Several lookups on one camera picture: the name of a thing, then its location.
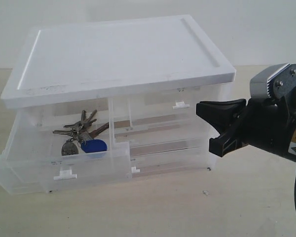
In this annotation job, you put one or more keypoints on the small white debris on table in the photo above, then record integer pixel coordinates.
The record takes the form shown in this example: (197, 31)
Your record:
(205, 192)

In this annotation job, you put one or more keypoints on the key bunch with blue fob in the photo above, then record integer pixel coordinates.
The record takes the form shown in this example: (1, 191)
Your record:
(79, 132)

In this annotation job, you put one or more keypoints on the middle wide translucent drawer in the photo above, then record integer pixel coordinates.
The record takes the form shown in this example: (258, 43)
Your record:
(164, 139)

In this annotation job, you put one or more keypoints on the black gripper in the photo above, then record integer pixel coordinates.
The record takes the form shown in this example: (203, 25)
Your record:
(265, 128)

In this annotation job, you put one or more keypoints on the wide translucent drawer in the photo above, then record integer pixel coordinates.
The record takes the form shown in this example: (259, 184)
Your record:
(164, 139)
(172, 161)

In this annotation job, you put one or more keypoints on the bottom wide translucent drawer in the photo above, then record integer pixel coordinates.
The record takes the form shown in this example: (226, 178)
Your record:
(172, 161)

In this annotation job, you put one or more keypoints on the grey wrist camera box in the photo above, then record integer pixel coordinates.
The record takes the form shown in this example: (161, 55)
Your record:
(274, 82)

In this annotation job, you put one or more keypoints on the clear plastic storage bin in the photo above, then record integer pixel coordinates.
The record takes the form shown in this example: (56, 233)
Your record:
(103, 60)

